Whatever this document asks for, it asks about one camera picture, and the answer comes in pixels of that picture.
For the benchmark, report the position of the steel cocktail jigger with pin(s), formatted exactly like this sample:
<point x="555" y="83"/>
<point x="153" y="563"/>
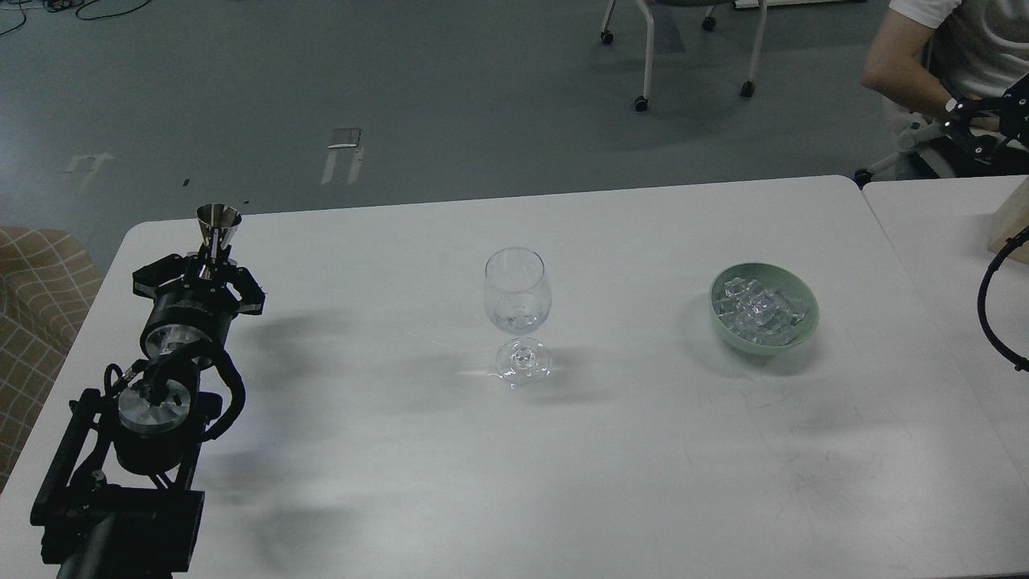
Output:
<point x="218" y="223"/>

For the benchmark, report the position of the beige checkered sofa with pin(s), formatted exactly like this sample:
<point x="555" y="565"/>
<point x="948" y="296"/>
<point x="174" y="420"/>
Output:
<point x="48" y="284"/>

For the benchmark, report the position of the clear wine glass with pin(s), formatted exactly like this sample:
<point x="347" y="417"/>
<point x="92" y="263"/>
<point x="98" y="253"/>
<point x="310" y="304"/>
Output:
<point x="517" y="300"/>

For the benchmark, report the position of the white rolling chair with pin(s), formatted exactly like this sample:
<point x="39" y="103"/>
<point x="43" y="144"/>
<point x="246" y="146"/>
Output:
<point x="664" y="36"/>

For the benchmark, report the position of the green bowl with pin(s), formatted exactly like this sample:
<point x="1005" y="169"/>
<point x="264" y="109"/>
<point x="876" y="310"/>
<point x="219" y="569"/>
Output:
<point x="770" y="275"/>

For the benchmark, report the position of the seated person white shirt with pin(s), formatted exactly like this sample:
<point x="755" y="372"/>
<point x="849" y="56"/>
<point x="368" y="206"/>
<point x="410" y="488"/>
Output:
<point x="922" y="49"/>

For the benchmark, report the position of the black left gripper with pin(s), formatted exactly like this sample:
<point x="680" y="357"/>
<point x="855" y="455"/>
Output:
<point x="185" y="310"/>

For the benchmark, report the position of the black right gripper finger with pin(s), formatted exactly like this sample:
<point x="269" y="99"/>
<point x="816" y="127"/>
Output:
<point x="983" y="127"/>

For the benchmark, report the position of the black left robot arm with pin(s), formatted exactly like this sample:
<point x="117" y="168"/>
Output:
<point x="117" y="500"/>

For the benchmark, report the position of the clear ice cubes pile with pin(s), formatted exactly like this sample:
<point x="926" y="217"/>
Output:
<point x="760" y="314"/>

